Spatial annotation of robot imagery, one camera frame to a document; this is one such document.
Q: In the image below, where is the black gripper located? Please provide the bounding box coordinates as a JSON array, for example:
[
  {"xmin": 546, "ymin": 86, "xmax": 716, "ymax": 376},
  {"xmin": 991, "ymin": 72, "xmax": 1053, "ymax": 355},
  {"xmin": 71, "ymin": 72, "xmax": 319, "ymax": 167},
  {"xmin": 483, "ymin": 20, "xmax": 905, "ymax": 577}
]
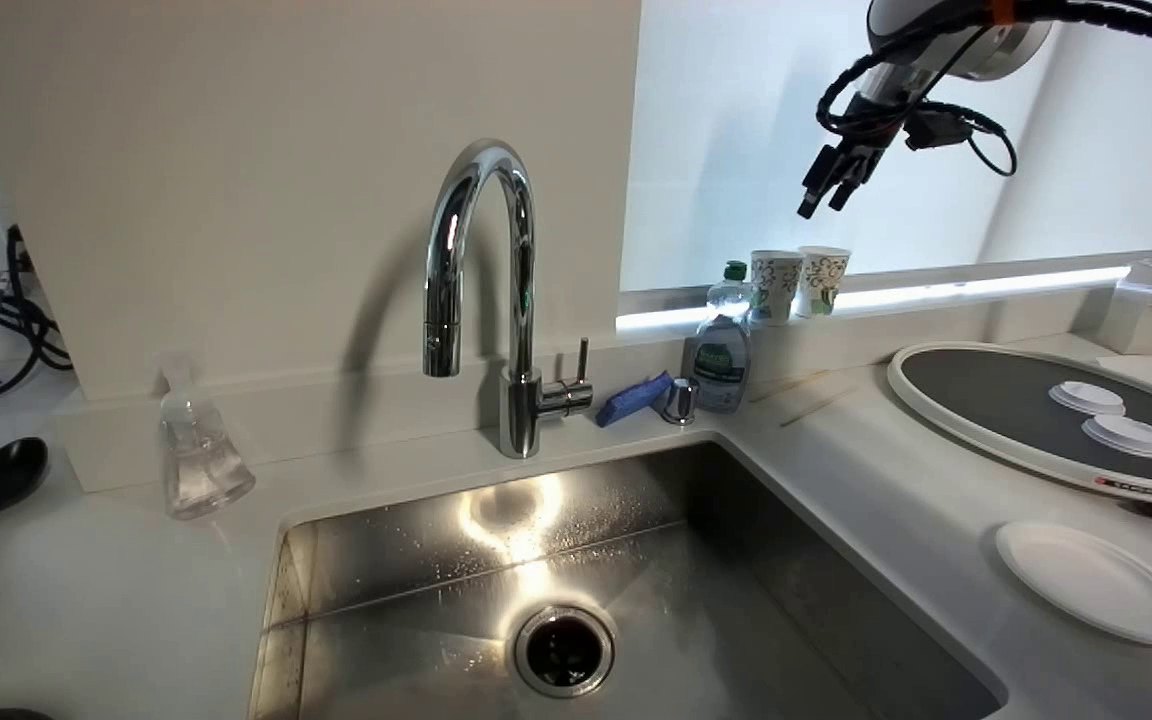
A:
[{"xmin": 791, "ymin": 91, "xmax": 905, "ymax": 225}]

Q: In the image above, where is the patterned paper cup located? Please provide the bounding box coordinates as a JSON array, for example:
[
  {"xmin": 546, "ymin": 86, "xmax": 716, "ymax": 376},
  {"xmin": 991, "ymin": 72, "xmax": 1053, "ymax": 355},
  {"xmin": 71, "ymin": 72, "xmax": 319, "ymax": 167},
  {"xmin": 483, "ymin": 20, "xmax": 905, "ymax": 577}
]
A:
[
  {"xmin": 797, "ymin": 241, "xmax": 855, "ymax": 323},
  {"xmin": 747, "ymin": 245, "xmax": 808, "ymax": 323}
]

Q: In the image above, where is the white window blind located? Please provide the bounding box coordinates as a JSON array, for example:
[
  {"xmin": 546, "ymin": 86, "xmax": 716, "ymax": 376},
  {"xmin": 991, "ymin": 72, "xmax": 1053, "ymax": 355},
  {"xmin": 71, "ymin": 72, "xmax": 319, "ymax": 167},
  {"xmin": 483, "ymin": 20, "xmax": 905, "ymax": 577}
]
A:
[{"xmin": 620, "ymin": 0, "xmax": 1152, "ymax": 297}]

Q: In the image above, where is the white window sill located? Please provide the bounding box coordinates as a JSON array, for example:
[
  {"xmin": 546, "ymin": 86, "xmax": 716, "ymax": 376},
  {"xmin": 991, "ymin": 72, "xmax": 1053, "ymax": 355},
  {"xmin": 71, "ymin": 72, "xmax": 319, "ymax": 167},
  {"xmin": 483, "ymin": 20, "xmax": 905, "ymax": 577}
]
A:
[{"xmin": 612, "ymin": 251, "xmax": 1149, "ymax": 338}]

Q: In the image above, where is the stainless steel sink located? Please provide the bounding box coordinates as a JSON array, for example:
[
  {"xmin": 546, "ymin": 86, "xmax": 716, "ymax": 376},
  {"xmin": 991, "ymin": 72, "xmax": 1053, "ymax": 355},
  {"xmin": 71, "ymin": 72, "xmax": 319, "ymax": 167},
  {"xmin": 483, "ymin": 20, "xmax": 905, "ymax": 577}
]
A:
[{"xmin": 248, "ymin": 435, "xmax": 1011, "ymax": 720}]

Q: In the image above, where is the round sink drain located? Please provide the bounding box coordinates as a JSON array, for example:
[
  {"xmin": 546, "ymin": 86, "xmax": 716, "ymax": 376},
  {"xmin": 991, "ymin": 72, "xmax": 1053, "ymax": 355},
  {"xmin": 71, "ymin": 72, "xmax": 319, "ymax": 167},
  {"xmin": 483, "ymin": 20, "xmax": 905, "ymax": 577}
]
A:
[{"xmin": 507, "ymin": 599, "xmax": 620, "ymax": 704}]

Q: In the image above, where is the clear green-capped soap bottle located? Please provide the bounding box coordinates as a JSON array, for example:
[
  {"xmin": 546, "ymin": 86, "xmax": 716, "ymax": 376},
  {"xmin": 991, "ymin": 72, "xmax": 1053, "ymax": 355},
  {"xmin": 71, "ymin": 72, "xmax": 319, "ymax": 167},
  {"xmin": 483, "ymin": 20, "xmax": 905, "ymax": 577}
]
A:
[{"xmin": 679, "ymin": 256, "xmax": 755, "ymax": 414}]

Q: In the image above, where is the round black white-rimmed tray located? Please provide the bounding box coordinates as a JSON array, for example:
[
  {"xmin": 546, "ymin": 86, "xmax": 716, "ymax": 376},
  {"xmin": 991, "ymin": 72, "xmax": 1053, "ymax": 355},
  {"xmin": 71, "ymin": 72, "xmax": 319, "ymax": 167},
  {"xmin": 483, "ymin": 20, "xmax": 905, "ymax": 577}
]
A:
[{"xmin": 886, "ymin": 335, "xmax": 1152, "ymax": 518}]

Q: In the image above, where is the blue dish brush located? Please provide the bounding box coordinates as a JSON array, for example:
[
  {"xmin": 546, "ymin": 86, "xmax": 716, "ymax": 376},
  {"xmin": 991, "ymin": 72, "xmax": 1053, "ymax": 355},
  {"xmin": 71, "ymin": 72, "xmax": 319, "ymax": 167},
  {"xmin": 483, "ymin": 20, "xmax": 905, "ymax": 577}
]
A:
[{"xmin": 593, "ymin": 368, "xmax": 698, "ymax": 433}]

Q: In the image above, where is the white plastic cup lid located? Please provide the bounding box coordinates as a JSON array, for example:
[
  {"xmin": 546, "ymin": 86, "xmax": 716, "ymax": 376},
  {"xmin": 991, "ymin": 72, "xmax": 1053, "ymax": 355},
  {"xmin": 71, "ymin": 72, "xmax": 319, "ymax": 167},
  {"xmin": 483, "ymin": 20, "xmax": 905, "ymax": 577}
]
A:
[
  {"xmin": 1047, "ymin": 376, "xmax": 1131, "ymax": 418},
  {"xmin": 1080, "ymin": 406, "xmax": 1152, "ymax": 464}
]

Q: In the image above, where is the chrome gooseneck faucet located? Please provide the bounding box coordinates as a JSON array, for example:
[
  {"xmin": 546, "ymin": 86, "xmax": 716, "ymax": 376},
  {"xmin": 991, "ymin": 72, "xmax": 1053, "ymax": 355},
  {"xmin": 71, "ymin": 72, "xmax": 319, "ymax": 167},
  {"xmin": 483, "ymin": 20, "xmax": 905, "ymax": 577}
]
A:
[{"xmin": 417, "ymin": 136, "xmax": 599, "ymax": 464}]

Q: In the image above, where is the small white plate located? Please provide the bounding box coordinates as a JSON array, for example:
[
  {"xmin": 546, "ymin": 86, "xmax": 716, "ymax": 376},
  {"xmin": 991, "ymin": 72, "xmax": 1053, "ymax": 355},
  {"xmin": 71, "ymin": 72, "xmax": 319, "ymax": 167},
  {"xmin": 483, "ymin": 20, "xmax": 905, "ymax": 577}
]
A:
[{"xmin": 991, "ymin": 515, "xmax": 1152, "ymax": 652}]

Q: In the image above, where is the clear soap dispenser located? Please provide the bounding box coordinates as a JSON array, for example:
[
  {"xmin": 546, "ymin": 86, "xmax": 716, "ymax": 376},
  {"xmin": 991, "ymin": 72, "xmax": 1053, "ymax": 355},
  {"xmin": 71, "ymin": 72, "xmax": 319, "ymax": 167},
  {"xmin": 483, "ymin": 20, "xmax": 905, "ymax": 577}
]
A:
[{"xmin": 154, "ymin": 352, "xmax": 262, "ymax": 522}]

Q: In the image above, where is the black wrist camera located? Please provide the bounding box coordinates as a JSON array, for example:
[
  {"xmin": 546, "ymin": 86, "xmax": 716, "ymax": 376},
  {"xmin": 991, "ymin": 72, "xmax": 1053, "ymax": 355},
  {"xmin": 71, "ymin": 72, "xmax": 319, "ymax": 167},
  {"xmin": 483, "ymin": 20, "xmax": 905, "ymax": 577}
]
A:
[{"xmin": 905, "ymin": 104, "xmax": 974, "ymax": 152}]

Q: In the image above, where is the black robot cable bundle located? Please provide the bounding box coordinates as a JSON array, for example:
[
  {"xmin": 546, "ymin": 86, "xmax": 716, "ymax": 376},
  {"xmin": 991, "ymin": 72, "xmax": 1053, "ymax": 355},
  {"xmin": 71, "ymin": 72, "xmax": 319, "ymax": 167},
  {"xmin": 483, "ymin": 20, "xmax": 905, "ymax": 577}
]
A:
[{"xmin": 814, "ymin": 0, "xmax": 1152, "ymax": 185}]

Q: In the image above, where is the black wall cable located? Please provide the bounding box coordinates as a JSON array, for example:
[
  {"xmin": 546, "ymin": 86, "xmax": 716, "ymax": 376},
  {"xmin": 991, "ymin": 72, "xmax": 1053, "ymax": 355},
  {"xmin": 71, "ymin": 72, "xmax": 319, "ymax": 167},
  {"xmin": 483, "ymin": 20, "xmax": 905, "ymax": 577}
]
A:
[{"xmin": 0, "ymin": 219, "xmax": 78, "ymax": 381}]

